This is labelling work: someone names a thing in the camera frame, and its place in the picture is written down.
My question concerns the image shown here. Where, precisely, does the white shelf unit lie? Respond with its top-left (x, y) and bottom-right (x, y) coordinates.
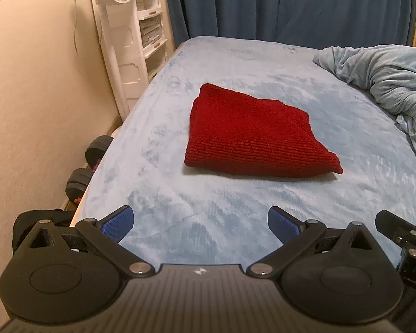
top-left (135, 0), bottom-right (169, 84)

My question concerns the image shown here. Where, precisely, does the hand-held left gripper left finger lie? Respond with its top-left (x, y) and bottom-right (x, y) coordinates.
top-left (16, 205), bottom-right (156, 279)

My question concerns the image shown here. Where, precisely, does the white fan cable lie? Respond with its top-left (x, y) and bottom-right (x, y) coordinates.
top-left (72, 0), bottom-right (91, 60)

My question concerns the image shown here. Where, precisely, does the white standing fan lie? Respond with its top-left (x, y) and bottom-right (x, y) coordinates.
top-left (74, 0), bottom-right (141, 119)

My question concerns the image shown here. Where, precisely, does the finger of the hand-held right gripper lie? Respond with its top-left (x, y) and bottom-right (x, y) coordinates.
top-left (375, 210), bottom-right (416, 248)

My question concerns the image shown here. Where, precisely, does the dark blue curtain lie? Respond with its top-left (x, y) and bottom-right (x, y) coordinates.
top-left (164, 0), bottom-right (416, 48)

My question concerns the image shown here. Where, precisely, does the black bag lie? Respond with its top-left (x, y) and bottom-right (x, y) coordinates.
top-left (13, 209), bottom-right (75, 251)

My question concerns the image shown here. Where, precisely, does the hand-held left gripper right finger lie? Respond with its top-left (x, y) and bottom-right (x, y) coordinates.
top-left (246, 206), bottom-right (382, 279)

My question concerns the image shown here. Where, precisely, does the black dumbbell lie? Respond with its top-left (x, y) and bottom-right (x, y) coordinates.
top-left (65, 135), bottom-right (115, 203)

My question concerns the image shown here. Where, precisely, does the grey fleece blanket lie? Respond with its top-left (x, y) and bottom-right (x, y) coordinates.
top-left (313, 44), bottom-right (416, 178)

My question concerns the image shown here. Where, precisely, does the red knit sweater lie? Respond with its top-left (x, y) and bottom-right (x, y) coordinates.
top-left (184, 83), bottom-right (344, 178)

